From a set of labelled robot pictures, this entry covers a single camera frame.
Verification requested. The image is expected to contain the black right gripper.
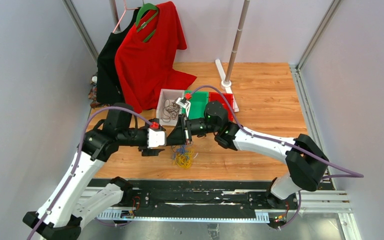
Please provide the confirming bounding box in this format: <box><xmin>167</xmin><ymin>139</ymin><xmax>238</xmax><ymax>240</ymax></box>
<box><xmin>165</xmin><ymin>114</ymin><xmax>218</xmax><ymax>147</ymax></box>

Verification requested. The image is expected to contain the brown cable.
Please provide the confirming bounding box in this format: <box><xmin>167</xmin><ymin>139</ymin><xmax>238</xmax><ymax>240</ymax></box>
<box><xmin>160</xmin><ymin>98</ymin><xmax>182</xmax><ymax>124</ymax></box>

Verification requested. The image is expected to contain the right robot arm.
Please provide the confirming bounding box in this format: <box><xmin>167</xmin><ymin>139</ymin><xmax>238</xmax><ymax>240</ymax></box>
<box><xmin>166</xmin><ymin>101</ymin><xmax>329</xmax><ymax>209</ymax></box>

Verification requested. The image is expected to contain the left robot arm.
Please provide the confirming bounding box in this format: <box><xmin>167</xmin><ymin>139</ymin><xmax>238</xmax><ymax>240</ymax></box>
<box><xmin>23</xmin><ymin>103</ymin><xmax>167</xmax><ymax>240</ymax></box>

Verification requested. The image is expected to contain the white storage bin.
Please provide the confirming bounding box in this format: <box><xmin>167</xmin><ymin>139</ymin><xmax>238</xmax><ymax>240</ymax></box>
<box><xmin>156</xmin><ymin>88</ymin><xmax>185</xmax><ymax>127</ymax></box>

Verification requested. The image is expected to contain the green storage bin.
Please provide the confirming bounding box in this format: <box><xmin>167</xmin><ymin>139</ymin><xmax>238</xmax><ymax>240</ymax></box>
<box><xmin>188</xmin><ymin>91</ymin><xmax>209</xmax><ymax>119</ymax></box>

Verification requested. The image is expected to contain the red storage bin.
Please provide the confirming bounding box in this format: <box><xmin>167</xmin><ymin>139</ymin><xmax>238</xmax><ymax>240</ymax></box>
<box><xmin>208</xmin><ymin>92</ymin><xmax>234</xmax><ymax>122</ymax></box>

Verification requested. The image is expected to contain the white rack base foot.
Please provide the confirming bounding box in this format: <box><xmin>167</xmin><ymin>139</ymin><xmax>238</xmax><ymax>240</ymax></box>
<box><xmin>214</xmin><ymin>58</ymin><xmax>239</xmax><ymax>112</ymax></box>

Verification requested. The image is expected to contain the black garment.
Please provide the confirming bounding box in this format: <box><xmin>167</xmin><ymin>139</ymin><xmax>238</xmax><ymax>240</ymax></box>
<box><xmin>95</xmin><ymin>9</ymin><xmax>139</xmax><ymax>105</ymax></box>

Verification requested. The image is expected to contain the red t-shirt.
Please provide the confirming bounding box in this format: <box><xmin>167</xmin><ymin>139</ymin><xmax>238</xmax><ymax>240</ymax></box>
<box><xmin>115</xmin><ymin>1</ymin><xmax>196</xmax><ymax>113</ymax></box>

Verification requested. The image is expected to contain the green clothes hanger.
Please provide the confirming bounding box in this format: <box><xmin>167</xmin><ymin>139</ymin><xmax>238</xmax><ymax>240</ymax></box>
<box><xmin>135</xmin><ymin>3</ymin><xmax>160</xmax><ymax>43</ymax></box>

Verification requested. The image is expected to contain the pink clothes hanger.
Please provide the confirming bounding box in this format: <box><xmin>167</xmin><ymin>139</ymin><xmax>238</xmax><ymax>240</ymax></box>
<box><xmin>110</xmin><ymin>0</ymin><xmax>137</xmax><ymax>34</ymax></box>

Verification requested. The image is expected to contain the beige rack pole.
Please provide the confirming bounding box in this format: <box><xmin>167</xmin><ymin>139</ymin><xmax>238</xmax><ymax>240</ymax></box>
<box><xmin>229</xmin><ymin>0</ymin><xmax>250</xmax><ymax>67</ymax></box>

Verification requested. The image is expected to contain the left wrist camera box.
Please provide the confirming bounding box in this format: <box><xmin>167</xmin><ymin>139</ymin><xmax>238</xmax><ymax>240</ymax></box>
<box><xmin>147</xmin><ymin>128</ymin><xmax>167</xmax><ymax>149</ymax></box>

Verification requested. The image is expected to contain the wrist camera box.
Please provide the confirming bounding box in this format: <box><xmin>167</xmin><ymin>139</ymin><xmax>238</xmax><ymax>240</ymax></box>
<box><xmin>175</xmin><ymin>97</ymin><xmax>192</xmax><ymax>118</ymax></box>
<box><xmin>147</xmin><ymin>128</ymin><xmax>167</xmax><ymax>149</ymax></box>

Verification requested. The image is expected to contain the yellow cable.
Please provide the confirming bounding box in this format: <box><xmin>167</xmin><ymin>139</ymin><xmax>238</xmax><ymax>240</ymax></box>
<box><xmin>173</xmin><ymin>149</ymin><xmax>196</xmax><ymax>170</ymax></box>

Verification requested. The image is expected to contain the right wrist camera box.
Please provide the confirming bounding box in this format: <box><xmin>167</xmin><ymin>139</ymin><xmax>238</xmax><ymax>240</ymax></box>
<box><xmin>175</xmin><ymin>97</ymin><xmax>192</xmax><ymax>118</ymax></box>

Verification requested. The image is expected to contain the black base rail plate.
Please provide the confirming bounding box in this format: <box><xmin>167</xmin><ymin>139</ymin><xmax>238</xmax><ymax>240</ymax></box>
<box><xmin>89</xmin><ymin>178</ymin><xmax>299</xmax><ymax>220</ymax></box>

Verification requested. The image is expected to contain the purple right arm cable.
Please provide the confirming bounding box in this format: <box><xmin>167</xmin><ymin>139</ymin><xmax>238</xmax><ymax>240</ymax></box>
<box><xmin>186</xmin><ymin>85</ymin><xmax>365</xmax><ymax>180</ymax></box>

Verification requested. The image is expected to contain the patterned cloth at wall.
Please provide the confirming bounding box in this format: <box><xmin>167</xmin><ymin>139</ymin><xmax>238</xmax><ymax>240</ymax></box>
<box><xmin>88</xmin><ymin>75</ymin><xmax>104</xmax><ymax>109</ymax></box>

